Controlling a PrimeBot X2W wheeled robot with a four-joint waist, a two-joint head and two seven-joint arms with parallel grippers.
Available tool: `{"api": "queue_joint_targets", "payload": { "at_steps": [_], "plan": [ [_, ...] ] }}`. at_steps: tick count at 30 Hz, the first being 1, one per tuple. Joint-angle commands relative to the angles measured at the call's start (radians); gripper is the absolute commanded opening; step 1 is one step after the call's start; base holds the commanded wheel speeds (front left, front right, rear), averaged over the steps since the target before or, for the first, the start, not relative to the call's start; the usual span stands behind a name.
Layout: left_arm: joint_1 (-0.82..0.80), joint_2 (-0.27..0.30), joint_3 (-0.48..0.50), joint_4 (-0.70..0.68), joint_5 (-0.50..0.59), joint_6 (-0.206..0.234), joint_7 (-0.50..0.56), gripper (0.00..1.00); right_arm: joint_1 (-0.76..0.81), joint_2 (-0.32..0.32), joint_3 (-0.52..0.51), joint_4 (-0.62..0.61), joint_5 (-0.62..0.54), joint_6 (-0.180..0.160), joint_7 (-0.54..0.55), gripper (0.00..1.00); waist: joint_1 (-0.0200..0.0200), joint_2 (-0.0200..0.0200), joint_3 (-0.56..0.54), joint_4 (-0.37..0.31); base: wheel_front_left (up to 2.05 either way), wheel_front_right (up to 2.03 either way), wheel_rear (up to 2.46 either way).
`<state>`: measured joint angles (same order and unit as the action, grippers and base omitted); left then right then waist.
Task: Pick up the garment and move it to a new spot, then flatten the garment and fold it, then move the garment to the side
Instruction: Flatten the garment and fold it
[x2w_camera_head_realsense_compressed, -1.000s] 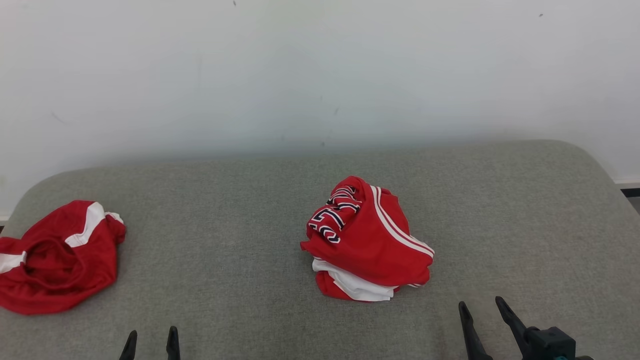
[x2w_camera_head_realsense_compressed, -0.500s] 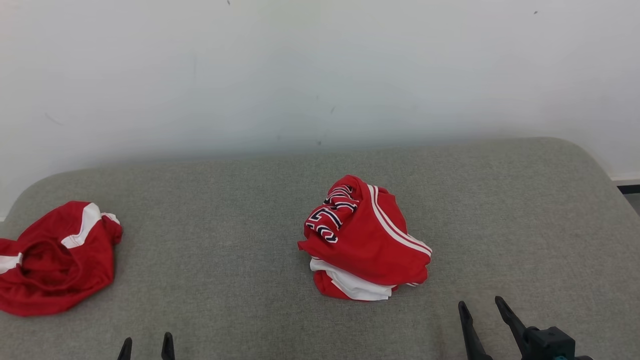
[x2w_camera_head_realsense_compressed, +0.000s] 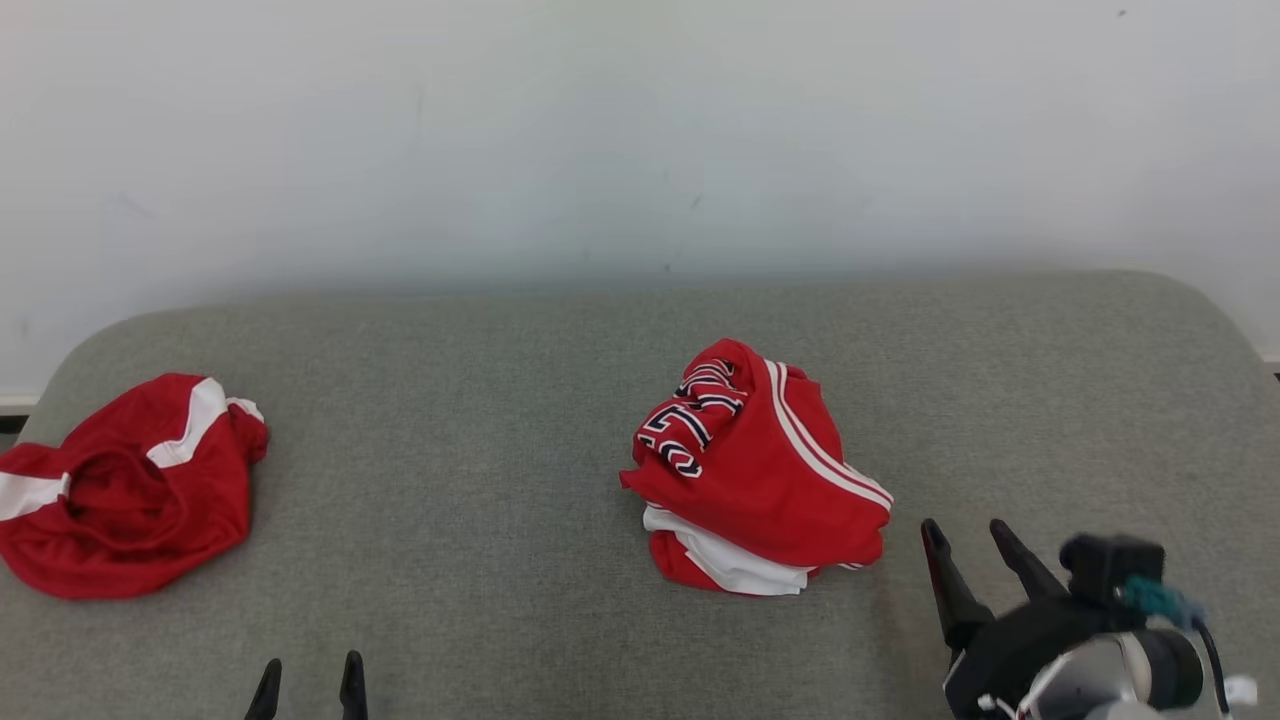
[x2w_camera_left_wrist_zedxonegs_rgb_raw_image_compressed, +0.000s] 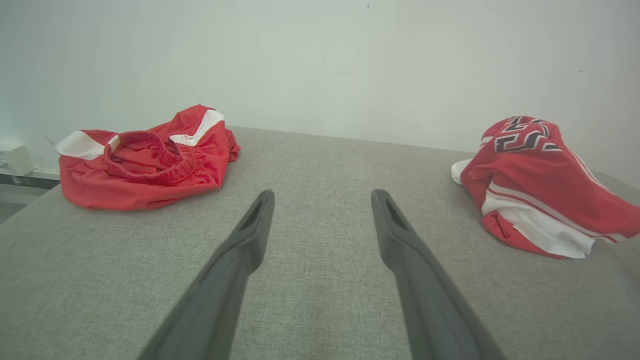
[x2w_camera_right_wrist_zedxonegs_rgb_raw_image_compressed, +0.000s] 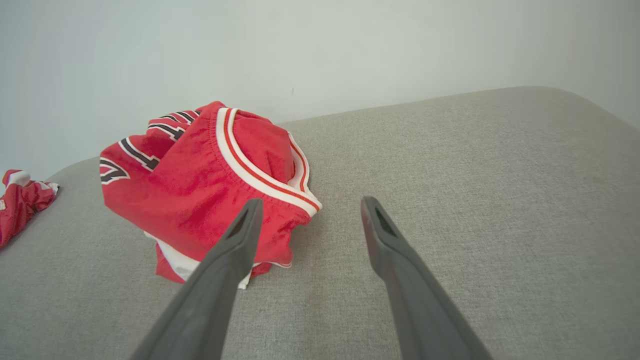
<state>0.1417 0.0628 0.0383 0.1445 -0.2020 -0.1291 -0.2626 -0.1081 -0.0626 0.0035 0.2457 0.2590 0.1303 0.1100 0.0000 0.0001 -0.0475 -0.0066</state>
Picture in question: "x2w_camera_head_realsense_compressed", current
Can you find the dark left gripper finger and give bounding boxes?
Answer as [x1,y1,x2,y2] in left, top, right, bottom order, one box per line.
[244,657,284,720]
[339,650,370,720]

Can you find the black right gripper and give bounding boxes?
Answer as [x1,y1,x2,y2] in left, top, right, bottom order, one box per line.
[920,517,1142,720]

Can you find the red shorts with white stripe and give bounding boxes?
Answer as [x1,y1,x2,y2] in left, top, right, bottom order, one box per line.
[0,373,270,601]

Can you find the red basketball jersey number 23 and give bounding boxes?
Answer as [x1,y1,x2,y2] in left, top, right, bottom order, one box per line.
[619,338,895,599]

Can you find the grey fabric sofa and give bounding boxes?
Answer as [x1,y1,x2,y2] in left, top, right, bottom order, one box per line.
[0,268,1280,720]

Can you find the teal cable connector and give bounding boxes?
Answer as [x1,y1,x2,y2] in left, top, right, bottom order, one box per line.
[1120,577,1209,630]

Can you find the thin black cable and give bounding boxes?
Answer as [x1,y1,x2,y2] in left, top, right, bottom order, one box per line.
[1194,619,1234,717]

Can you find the white wall baseboard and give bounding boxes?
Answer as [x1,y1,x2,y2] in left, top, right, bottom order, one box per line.
[0,393,42,437]

